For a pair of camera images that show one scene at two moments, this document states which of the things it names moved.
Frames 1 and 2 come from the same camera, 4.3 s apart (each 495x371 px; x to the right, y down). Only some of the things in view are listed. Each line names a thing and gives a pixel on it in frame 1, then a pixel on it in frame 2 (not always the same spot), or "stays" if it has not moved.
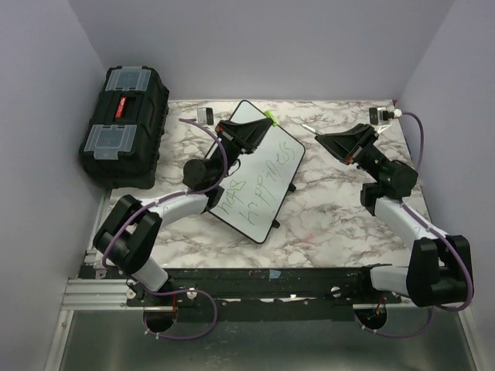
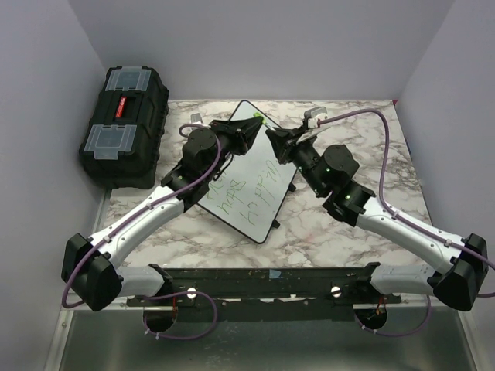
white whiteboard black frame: x=254 y=193 stays
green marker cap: x=270 y=115 to x=259 y=114
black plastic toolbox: x=119 y=146 stays
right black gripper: x=351 y=146 to x=282 y=141
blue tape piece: x=274 y=274 stays
